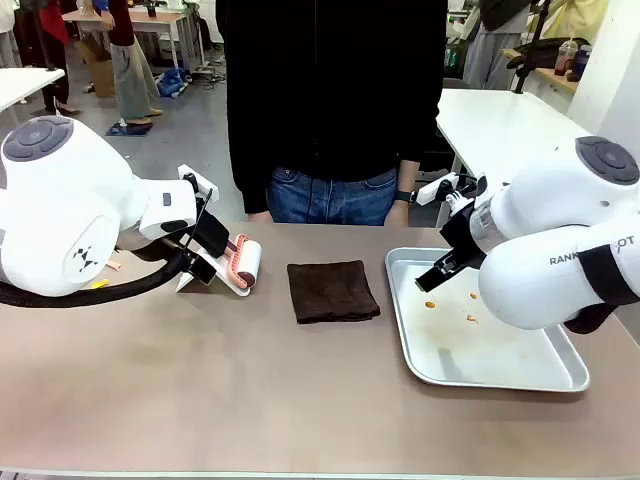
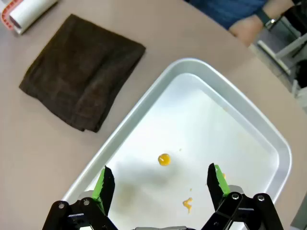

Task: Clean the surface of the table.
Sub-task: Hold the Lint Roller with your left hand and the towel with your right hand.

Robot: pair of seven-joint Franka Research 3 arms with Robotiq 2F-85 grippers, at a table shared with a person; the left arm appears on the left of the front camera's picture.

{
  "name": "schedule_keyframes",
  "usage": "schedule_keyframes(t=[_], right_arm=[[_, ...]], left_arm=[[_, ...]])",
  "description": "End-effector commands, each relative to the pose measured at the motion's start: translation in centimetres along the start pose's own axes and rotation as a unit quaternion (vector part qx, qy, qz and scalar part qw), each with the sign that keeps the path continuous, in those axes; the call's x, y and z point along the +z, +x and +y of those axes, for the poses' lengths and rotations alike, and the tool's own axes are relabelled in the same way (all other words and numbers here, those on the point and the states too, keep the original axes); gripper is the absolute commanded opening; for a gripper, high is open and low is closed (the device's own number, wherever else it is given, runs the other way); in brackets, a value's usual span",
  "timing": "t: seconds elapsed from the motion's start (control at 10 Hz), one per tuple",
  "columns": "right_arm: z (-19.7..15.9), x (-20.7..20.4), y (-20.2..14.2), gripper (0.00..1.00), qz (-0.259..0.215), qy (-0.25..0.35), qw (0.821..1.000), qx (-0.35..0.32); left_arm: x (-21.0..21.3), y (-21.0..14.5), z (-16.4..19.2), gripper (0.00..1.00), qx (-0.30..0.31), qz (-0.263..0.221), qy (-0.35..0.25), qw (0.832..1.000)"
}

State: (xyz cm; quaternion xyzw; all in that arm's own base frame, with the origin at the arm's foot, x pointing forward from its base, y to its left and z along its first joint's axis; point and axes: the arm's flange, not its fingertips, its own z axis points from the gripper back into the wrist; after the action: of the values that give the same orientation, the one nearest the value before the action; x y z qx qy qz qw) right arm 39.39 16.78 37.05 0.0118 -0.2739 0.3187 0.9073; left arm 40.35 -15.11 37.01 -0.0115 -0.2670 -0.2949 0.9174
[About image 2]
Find pink lint roller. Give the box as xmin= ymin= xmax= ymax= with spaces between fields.
xmin=0 ymin=0 xmax=59 ymax=37

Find right gripper black green right finger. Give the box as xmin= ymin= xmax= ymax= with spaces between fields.
xmin=201 ymin=163 xmax=285 ymax=230

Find dark brown cloth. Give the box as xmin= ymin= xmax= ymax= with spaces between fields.
xmin=18 ymin=13 xmax=146 ymax=133

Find person's left hand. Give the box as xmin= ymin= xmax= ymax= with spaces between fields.
xmin=229 ymin=16 xmax=264 ymax=47

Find right gripper black green left finger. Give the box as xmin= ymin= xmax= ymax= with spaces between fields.
xmin=42 ymin=165 xmax=118 ymax=230

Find round yellow sauce blob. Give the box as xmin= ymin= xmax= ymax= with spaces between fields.
xmin=157 ymin=153 xmax=172 ymax=167

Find yellow sauce squiggle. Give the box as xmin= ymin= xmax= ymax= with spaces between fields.
xmin=182 ymin=196 xmax=193 ymax=214

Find person's left forearm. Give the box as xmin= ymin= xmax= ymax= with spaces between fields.
xmin=262 ymin=0 xmax=295 ymax=18

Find blue jeans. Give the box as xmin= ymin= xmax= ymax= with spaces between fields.
xmin=186 ymin=0 xmax=267 ymax=31

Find silver metal baking tray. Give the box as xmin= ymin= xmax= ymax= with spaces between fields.
xmin=61 ymin=57 xmax=293 ymax=230

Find black wrist watch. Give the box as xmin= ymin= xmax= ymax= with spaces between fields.
xmin=257 ymin=8 xmax=277 ymax=31

